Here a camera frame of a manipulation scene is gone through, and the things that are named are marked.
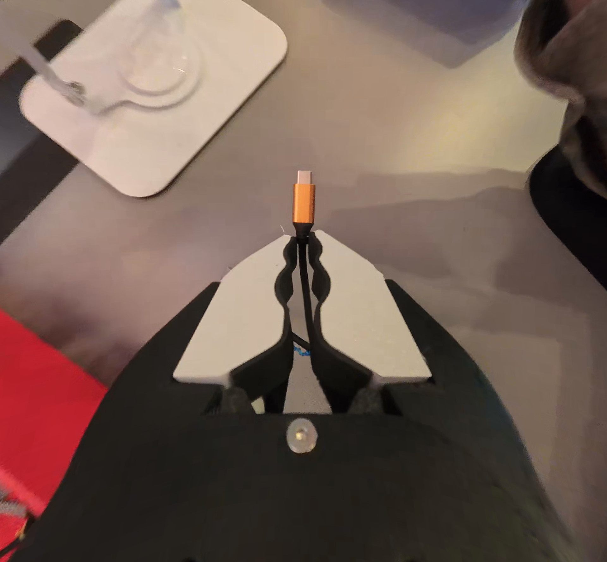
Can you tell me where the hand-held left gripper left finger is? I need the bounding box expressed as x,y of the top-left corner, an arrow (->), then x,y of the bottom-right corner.
173,235 -> 297,415

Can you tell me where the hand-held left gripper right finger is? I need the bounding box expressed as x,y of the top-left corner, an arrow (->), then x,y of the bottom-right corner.
306,230 -> 433,415

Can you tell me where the orange-plug cable with blue tie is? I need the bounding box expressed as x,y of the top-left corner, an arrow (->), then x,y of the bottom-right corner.
288,170 -> 317,359

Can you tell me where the red plastic bin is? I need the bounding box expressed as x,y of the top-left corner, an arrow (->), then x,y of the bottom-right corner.
0,308 -> 110,539

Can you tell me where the black cushion pad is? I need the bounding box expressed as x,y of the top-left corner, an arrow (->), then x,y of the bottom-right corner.
528,145 -> 607,290

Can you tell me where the white metal stand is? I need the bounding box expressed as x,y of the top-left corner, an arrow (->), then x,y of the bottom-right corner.
18,0 -> 289,198

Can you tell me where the grey braided cable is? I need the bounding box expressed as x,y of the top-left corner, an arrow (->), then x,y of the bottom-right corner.
0,469 -> 36,541

